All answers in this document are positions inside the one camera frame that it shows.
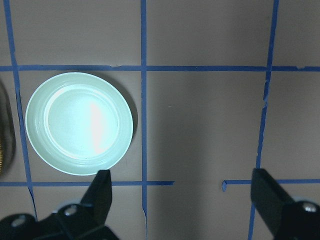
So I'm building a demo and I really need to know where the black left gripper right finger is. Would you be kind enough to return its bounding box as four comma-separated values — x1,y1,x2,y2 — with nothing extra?
251,168,320,240

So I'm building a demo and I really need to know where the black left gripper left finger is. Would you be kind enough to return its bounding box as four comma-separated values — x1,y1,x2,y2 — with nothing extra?
35,170,112,240

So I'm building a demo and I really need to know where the pale green plate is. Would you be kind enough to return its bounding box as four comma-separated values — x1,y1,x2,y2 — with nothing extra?
25,72,134,176

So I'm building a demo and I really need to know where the brown wicker basket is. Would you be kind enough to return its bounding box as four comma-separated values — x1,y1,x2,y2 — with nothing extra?
0,82,16,177

